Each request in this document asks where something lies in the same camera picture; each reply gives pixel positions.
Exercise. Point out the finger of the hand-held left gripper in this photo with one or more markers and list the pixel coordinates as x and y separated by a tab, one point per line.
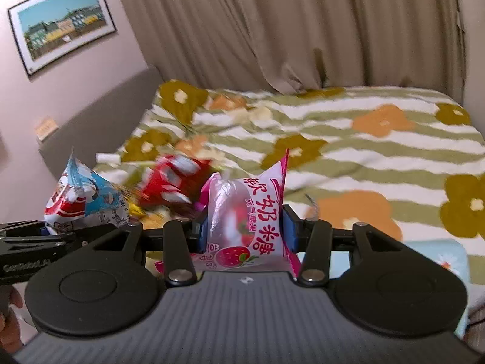
30	232

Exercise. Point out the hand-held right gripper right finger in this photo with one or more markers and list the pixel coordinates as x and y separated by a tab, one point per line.
290	231

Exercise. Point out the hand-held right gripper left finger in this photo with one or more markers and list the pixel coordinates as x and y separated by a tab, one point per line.
202	233

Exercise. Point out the pink strawberry candy packet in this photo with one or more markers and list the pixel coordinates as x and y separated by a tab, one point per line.
242	212

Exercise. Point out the blue white snack bag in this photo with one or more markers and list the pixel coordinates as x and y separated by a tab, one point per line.
83	197

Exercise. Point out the red snack packet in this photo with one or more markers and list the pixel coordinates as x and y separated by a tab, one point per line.
170	176

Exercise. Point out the person's left hand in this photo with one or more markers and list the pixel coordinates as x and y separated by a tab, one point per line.
9	330

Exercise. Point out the yellow snack packet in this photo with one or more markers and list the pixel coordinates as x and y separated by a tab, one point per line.
140	210

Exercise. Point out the green striped floral blanket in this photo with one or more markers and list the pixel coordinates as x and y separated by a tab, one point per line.
360	151

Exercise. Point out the grey headboard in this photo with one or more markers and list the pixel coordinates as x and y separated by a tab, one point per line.
94	121

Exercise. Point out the beige curtain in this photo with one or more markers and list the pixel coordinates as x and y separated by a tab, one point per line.
288	26

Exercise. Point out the small wall tag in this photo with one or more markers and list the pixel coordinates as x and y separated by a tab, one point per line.
46	129

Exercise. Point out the framed wall picture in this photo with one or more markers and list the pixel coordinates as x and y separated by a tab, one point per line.
62	24

